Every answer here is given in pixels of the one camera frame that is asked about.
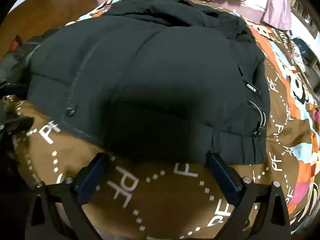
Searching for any wooden headboard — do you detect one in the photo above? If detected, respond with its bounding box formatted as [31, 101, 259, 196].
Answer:
[0, 0, 98, 58]

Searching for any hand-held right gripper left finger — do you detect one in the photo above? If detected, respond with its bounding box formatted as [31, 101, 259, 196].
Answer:
[25, 152, 109, 240]

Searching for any pile of dark clothes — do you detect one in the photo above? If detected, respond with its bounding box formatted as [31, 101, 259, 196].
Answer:
[0, 29, 58, 86]

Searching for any floral cloth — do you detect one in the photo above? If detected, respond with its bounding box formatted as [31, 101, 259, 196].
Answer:
[292, 54, 307, 72]

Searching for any brown printed blanket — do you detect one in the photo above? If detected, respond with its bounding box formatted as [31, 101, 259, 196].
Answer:
[10, 0, 320, 240]

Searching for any blue cap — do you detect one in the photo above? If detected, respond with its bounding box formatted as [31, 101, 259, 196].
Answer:
[291, 37, 309, 56]

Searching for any wooden shelf unit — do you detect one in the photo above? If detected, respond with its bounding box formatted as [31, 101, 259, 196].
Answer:
[304, 52, 320, 93]

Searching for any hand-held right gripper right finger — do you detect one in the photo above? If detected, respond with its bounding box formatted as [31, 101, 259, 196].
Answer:
[206, 152, 292, 240]

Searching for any red cloth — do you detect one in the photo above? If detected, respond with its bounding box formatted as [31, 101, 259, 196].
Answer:
[11, 35, 23, 53]

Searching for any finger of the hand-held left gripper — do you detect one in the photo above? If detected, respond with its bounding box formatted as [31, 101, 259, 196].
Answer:
[0, 80, 28, 98]
[0, 116, 34, 137]

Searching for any black padded jacket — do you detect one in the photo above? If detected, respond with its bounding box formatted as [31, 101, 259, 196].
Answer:
[26, 0, 272, 166]

